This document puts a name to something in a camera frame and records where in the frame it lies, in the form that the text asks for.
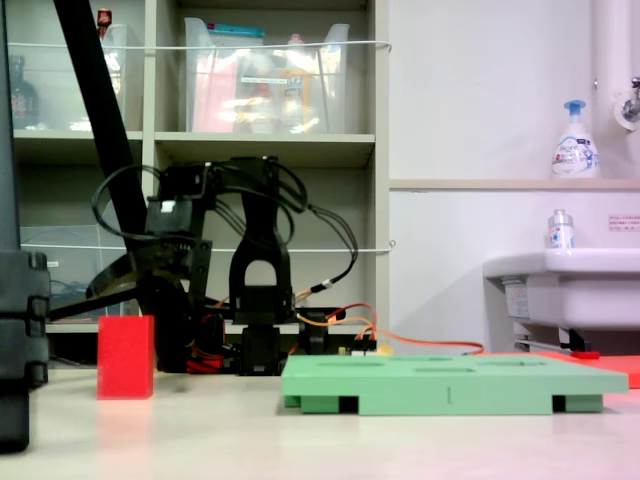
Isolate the black tripod strut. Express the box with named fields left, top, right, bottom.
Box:
left=47, top=283, right=141, bottom=322

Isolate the black table clamp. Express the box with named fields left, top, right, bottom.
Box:
left=298, top=309, right=346, bottom=357

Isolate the notched black tripod leg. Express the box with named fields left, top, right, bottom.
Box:
left=0, top=0, right=51, bottom=454

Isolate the red square block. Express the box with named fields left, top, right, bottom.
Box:
left=96, top=314, right=156, bottom=401

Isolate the white sink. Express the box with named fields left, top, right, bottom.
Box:
left=482, top=247, right=640, bottom=331

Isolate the green shape board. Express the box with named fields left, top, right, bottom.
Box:
left=280, top=353, right=630, bottom=416

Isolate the dark glass bottle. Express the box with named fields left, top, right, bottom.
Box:
left=7, top=54, right=41, bottom=130

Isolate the red base bracket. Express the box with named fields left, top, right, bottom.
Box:
left=186, top=353, right=225, bottom=375

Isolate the pink capped bottle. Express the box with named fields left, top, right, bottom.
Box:
left=280, top=33, right=315, bottom=132

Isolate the white vertical pipe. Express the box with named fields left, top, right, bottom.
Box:
left=592, top=0, right=637, bottom=181

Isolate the teal topped pouch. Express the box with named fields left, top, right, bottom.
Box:
left=207, top=22, right=266, bottom=132

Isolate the white cord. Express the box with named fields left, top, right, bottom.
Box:
left=19, top=240, right=396, bottom=254
left=7, top=40, right=392, bottom=54

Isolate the large clear plastic bin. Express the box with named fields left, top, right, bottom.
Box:
left=183, top=17, right=351, bottom=135

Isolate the small clear sanitizer bottle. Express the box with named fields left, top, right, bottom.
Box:
left=545, top=208, right=575, bottom=250

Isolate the circuit board with wires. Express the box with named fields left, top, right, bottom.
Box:
left=335, top=333, right=379, bottom=358

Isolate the white pump soap bottle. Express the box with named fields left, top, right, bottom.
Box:
left=551, top=99, right=601, bottom=180

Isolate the beige shelf unit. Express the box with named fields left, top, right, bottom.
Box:
left=4, top=0, right=391, bottom=371

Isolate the black arm wire bundle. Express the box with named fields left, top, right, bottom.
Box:
left=214, top=157, right=359, bottom=297

